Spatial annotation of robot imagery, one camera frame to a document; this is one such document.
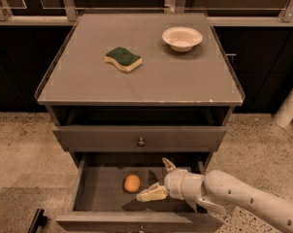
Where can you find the round metal drawer knob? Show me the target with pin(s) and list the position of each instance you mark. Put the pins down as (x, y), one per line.
(141, 142)

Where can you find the grey top drawer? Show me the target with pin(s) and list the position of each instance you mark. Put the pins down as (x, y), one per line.
(118, 129)

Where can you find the white bowl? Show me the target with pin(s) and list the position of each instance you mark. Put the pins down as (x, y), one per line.
(182, 39)

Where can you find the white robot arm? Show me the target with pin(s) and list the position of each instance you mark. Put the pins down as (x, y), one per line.
(253, 171)

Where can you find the grey drawer cabinet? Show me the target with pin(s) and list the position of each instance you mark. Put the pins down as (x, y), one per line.
(80, 76)

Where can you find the orange fruit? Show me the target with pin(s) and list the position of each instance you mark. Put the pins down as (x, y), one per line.
(132, 183)

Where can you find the grey drawer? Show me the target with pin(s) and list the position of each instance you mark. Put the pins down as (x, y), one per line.
(101, 204)
(118, 129)

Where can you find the grey middle drawer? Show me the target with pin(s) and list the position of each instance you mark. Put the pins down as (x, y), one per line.
(101, 204)

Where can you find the green and yellow sponge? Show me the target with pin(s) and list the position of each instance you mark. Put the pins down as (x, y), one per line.
(123, 59)

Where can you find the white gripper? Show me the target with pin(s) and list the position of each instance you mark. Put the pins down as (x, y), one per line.
(174, 183)

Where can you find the metal railing frame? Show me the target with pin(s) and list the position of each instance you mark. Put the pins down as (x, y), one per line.
(219, 12)

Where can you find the black handle bar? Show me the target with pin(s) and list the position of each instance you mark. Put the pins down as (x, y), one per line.
(39, 220)

